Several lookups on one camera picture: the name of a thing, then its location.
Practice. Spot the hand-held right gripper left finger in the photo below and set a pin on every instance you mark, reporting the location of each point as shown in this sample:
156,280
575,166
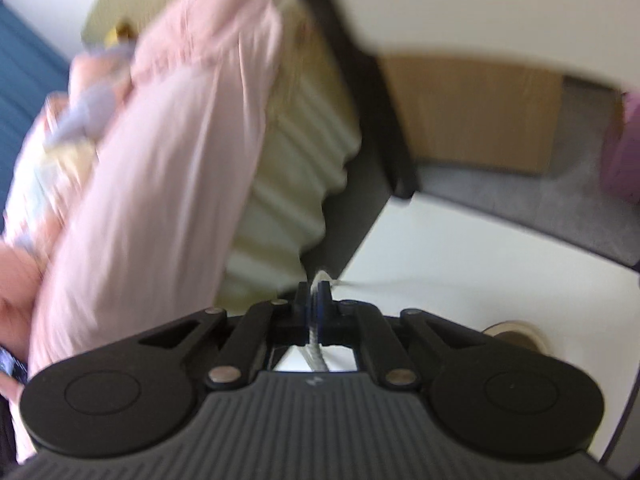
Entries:
306,310

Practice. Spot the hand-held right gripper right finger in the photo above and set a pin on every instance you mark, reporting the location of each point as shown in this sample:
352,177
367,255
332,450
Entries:
325,310

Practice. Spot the white shoelace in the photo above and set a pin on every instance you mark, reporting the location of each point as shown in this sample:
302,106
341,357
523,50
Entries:
314,355

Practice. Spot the brown and white sneaker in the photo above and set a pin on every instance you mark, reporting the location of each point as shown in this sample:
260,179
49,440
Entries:
515,335

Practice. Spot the wooden bedside cabinet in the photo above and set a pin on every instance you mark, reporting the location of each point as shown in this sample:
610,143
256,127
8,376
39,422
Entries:
475,115

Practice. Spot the pastel patterned duvet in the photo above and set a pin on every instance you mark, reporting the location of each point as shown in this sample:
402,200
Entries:
50,170

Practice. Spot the pink pillow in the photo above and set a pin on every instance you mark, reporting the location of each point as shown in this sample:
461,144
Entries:
220,15

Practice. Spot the yellow soft toy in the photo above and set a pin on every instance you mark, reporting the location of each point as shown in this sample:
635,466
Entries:
121,31

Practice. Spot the pink cardboard box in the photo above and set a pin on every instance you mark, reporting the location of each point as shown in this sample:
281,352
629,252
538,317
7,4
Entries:
625,150

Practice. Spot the blue curtain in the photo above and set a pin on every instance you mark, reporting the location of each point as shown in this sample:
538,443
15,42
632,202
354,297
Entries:
25,85

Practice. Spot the white chair with black frame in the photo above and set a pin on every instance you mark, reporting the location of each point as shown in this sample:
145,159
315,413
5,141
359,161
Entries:
475,270

